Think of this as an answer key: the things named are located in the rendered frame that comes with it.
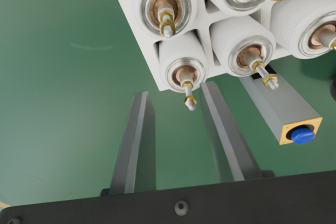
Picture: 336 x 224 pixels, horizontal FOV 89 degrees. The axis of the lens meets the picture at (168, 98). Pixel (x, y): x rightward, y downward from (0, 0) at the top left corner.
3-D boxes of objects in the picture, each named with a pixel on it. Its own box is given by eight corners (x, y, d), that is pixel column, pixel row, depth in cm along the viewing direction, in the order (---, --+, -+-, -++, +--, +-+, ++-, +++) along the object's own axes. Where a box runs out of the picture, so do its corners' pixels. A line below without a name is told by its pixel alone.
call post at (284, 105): (253, 45, 56) (322, 116, 33) (253, 63, 61) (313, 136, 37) (231, 52, 57) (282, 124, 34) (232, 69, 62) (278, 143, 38)
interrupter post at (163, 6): (155, 17, 26) (155, 24, 23) (158, -1, 24) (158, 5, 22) (171, 20, 26) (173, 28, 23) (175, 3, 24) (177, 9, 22)
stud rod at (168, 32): (161, 15, 24) (162, 36, 18) (164, 8, 23) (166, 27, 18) (167, 18, 24) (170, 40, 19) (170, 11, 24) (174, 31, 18)
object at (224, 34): (245, 27, 45) (283, 62, 31) (211, 47, 48) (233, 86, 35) (232, -8, 40) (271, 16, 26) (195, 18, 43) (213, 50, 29)
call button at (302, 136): (310, 122, 34) (318, 130, 32) (306, 133, 37) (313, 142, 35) (289, 126, 35) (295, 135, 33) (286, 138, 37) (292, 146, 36)
